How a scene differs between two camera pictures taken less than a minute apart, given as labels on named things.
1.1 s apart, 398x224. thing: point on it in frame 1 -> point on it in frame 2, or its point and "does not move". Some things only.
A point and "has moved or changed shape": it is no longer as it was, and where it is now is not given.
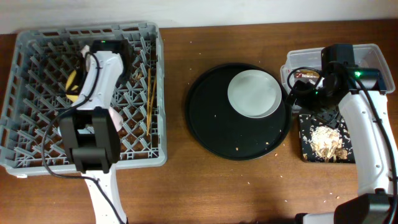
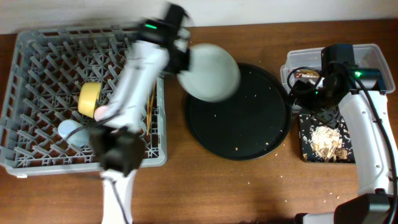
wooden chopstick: [149, 107] does not move
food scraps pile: [326, 142] does not move
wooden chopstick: [151, 98] does not move
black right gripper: [306, 89] does not move
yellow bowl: [74, 98] has moved or changed shape
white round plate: [254, 93] -> [212, 74]
